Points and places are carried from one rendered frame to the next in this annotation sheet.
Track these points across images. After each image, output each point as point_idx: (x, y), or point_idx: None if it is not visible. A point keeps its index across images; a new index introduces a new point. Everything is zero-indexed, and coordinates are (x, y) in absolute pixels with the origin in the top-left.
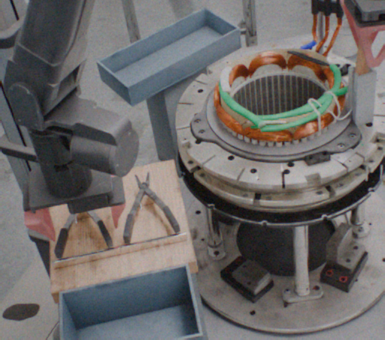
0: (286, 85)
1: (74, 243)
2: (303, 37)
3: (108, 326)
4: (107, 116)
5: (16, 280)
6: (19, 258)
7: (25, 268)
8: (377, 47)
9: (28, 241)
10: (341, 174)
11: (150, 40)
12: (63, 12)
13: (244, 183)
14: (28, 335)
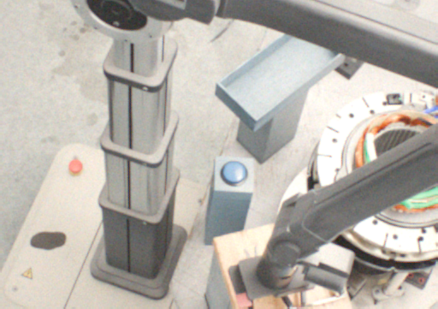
0: (405, 135)
1: (253, 300)
2: None
3: None
4: (339, 253)
5: (3, 183)
6: (1, 157)
7: (10, 169)
8: (428, 12)
9: (6, 136)
10: None
11: (261, 54)
12: (353, 221)
13: (388, 248)
14: (62, 264)
